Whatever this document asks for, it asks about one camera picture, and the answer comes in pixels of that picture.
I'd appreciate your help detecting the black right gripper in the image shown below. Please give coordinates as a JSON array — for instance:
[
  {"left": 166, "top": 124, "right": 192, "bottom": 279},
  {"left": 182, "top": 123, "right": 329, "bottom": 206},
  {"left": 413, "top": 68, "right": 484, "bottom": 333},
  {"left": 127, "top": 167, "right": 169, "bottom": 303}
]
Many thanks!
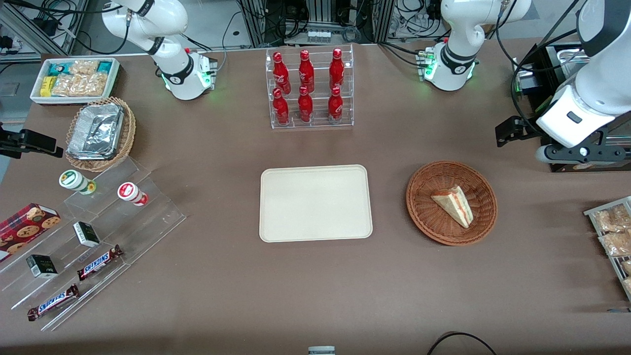
[{"left": 0, "top": 123, "right": 65, "bottom": 159}]

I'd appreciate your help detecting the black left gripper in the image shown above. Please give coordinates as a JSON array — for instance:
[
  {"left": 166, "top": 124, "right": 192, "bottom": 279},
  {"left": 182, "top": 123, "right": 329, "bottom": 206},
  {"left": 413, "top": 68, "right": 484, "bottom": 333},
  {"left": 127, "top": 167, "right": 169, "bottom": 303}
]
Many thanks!
[{"left": 495, "top": 116, "right": 543, "bottom": 148}]

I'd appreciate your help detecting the triangular sandwich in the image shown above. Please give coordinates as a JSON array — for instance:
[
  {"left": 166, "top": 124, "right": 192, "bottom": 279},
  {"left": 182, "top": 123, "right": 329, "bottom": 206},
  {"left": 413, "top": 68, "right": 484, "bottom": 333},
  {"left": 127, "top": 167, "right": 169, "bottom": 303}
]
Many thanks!
[{"left": 431, "top": 185, "right": 474, "bottom": 229}]

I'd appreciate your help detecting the oval light wicker basket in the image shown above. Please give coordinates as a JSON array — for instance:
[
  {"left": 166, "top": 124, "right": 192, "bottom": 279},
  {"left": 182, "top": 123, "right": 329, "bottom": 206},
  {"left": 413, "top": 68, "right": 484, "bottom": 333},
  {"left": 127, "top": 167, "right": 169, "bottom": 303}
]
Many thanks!
[{"left": 65, "top": 97, "right": 137, "bottom": 173}]

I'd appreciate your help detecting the round brown wicker basket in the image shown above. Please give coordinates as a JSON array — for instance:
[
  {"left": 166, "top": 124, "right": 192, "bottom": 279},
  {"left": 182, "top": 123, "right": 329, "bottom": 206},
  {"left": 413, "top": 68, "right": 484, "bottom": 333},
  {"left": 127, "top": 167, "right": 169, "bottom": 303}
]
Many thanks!
[{"left": 406, "top": 160, "right": 498, "bottom": 246}]

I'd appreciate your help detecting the tray of packaged snacks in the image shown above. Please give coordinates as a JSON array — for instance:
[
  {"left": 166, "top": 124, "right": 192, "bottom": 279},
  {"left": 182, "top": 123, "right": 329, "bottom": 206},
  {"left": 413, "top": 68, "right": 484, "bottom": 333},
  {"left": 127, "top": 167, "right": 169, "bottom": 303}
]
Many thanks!
[{"left": 584, "top": 196, "right": 631, "bottom": 301}]

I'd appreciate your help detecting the beige plastic tray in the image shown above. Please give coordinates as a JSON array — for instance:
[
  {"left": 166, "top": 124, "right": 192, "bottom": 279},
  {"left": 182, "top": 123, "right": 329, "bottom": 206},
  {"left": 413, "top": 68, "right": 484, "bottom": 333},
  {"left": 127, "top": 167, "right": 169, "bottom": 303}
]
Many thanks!
[{"left": 259, "top": 164, "right": 373, "bottom": 243}]

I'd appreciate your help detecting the green lid cup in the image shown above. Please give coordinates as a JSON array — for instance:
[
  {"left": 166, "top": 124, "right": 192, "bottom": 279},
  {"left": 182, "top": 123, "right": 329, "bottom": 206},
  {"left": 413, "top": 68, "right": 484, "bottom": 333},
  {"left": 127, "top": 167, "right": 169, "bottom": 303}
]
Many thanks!
[{"left": 59, "top": 170, "right": 97, "bottom": 195}]

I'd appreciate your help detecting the aluminium foil container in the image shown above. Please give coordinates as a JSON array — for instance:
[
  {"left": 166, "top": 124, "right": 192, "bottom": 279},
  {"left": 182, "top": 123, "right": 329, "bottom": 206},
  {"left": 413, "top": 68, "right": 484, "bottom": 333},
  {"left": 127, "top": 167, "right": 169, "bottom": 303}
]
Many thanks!
[{"left": 68, "top": 103, "right": 124, "bottom": 161}]

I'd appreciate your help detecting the black food warmer machine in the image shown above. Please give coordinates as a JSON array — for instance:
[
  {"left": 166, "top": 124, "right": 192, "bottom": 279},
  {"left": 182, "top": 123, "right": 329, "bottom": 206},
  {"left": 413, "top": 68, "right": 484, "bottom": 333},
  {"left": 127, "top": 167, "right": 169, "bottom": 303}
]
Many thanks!
[{"left": 511, "top": 42, "right": 631, "bottom": 173}]

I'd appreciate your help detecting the large clear cracker bag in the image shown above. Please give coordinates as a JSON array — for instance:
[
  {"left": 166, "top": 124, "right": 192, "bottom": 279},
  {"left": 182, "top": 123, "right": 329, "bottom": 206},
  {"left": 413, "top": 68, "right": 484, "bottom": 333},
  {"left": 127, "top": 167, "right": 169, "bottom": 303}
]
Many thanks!
[{"left": 52, "top": 73, "right": 108, "bottom": 97}]

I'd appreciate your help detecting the small clear cracker bag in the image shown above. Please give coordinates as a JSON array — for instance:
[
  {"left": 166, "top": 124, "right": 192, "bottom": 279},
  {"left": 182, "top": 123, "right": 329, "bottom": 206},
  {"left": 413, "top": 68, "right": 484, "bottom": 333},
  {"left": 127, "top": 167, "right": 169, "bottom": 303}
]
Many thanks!
[{"left": 69, "top": 60, "right": 99, "bottom": 75}]

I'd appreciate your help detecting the red cookie box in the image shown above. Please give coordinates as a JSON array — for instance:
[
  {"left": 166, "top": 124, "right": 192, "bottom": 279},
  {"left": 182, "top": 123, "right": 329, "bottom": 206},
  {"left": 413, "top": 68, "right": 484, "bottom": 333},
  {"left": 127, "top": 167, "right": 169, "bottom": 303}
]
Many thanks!
[{"left": 0, "top": 203, "right": 62, "bottom": 262}]

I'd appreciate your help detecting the red lid cup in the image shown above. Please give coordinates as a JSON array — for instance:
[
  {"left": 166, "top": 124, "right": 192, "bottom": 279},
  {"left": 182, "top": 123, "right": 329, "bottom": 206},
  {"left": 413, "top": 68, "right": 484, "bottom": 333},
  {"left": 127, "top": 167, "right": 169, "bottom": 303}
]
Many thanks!
[{"left": 117, "top": 182, "right": 148, "bottom": 207}]

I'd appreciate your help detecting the white rectangular snack bin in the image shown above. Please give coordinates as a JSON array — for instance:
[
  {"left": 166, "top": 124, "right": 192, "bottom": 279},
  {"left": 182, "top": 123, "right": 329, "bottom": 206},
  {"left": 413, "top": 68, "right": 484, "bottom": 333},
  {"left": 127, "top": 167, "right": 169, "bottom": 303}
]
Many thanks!
[{"left": 30, "top": 57, "right": 120, "bottom": 106}]

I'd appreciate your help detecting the small black carton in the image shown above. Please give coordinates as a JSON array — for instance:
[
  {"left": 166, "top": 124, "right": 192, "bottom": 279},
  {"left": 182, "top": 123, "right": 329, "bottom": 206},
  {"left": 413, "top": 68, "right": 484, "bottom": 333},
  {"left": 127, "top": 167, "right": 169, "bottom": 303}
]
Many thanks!
[
  {"left": 26, "top": 254, "right": 58, "bottom": 279},
  {"left": 73, "top": 221, "right": 101, "bottom": 248}
]

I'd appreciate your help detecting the steel warmer pan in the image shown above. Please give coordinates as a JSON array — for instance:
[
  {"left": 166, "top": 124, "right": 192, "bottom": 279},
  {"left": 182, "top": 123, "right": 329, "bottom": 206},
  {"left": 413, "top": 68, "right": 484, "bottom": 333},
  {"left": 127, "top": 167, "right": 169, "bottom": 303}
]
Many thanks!
[{"left": 556, "top": 47, "right": 586, "bottom": 62}]

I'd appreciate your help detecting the clear acrylic stepped stand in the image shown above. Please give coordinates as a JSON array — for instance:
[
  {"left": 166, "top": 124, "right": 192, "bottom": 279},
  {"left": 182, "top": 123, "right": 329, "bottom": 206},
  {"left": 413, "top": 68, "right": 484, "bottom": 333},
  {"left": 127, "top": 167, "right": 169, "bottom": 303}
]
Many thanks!
[{"left": 0, "top": 157, "right": 187, "bottom": 332}]

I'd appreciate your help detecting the Snickers chocolate bar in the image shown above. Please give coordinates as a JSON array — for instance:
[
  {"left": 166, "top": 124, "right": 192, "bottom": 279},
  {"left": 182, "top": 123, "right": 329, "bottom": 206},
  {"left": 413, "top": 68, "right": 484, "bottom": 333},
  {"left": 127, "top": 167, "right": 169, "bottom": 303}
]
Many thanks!
[
  {"left": 27, "top": 284, "right": 80, "bottom": 321},
  {"left": 77, "top": 245, "right": 124, "bottom": 282}
]

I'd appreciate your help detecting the red cola bottle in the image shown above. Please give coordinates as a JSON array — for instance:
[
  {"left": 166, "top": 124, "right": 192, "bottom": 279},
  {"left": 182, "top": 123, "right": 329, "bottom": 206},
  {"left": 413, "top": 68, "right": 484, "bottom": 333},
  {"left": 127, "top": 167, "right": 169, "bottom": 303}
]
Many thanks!
[
  {"left": 299, "top": 49, "right": 315, "bottom": 94},
  {"left": 273, "top": 52, "right": 291, "bottom": 95},
  {"left": 298, "top": 86, "right": 314, "bottom": 123},
  {"left": 329, "top": 48, "right": 345, "bottom": 92},
  {"left": 273, "top": 88, "right": 290, "bottom": 125},
  {"left": 328, "top": 86, "right": 344, "bottom": 122}
]

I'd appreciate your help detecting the clear acrylic bottle rack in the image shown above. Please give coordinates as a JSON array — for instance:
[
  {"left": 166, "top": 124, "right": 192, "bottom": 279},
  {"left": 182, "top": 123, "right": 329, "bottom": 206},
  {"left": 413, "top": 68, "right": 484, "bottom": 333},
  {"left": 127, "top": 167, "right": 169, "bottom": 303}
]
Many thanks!
[{"left": 265, "top": 43, "right": 354, "bottom": 130}]

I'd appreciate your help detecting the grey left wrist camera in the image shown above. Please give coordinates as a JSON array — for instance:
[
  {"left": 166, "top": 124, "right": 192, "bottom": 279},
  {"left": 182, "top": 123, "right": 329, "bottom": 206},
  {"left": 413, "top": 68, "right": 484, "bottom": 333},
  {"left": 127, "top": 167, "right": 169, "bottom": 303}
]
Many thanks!
[{"left": 536, "top": 144, "right": 631, "bottom": 165}]

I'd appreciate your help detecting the aluminium frame shelf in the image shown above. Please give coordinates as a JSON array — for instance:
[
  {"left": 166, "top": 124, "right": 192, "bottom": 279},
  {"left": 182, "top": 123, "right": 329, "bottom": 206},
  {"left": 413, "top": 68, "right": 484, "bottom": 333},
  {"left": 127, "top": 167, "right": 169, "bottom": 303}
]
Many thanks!
[{"left": 0, "top": 0, "right": 89, "bottom": 62}]

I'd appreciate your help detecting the black cable loop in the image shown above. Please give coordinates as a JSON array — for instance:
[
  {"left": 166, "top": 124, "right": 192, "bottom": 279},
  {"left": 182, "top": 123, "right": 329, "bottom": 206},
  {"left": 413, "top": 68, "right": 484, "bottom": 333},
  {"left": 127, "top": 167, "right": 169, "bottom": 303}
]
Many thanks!
[{"left": 426, "top": 331, "right": 498, "bottom": 355}]

